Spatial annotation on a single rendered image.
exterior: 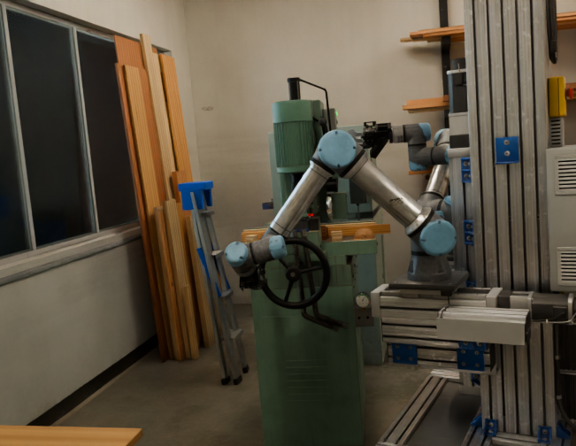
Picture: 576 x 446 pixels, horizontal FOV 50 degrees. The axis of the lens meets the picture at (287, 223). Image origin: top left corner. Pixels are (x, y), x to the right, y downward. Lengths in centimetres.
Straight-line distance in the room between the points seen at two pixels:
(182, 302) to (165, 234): 46
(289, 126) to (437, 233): 95
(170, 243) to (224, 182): 140
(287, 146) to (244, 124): 256
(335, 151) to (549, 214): 74
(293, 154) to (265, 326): 75
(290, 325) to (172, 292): 148
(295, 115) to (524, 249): 107
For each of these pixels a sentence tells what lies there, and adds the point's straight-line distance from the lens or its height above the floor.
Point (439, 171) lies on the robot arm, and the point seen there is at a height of 115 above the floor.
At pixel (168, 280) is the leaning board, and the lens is 398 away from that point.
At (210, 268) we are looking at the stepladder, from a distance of 347.
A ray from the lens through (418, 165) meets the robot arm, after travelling 256.
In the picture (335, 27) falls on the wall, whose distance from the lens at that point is 509.
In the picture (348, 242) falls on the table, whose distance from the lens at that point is 257.
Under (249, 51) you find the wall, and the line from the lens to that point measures 521.
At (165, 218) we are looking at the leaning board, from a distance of 397.
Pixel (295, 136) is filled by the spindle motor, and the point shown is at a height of 135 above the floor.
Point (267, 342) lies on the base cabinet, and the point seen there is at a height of 48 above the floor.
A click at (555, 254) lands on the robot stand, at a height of 89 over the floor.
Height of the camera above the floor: 129
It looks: 7 degrees down
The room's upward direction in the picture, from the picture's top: 5 degrees counter-clockwise
